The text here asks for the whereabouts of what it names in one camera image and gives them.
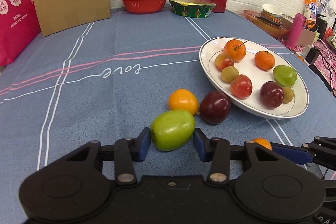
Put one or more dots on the green mango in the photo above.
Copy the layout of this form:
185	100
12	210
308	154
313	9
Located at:
284	76
172	129

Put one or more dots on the dark red plum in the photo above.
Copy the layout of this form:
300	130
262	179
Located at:
214	108
271	95

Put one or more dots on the small orange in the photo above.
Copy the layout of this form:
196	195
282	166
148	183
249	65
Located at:
300	58

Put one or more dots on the small orange tangerine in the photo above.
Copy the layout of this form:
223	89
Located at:
183	100
262	143

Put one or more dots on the black charger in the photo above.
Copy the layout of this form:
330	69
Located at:
312	56

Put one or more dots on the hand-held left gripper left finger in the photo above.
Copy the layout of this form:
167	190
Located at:
144	145

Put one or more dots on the patterned bowl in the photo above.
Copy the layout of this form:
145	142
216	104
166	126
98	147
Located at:
270	19

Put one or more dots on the white plate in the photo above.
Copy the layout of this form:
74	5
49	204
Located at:
208	50

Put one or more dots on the orange mandarin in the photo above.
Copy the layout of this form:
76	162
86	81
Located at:
264	61
235	52

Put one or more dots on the red plastic basin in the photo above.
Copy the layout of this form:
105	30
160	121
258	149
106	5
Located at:
144	5

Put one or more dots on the brown longan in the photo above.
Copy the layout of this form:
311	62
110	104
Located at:
288	95
229	75

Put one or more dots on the small cardboard box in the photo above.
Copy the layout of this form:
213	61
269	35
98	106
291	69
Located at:
308	36

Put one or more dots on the orange snack packet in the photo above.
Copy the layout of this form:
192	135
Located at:
311	7

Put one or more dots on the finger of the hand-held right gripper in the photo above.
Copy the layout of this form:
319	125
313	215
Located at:
288	153

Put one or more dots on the pink bottle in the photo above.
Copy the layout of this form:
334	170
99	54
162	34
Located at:
295	29

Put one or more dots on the pink tote bag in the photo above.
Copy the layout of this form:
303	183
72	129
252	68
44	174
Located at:
15	29

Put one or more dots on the pink floral cloth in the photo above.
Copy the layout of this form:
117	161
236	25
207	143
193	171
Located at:
325	64

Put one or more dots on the green foil bowl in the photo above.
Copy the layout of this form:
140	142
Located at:
191	10

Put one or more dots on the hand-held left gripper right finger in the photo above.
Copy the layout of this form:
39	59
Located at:
200	146

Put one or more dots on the blue striped tablecloth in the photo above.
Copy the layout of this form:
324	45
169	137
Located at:
105	108

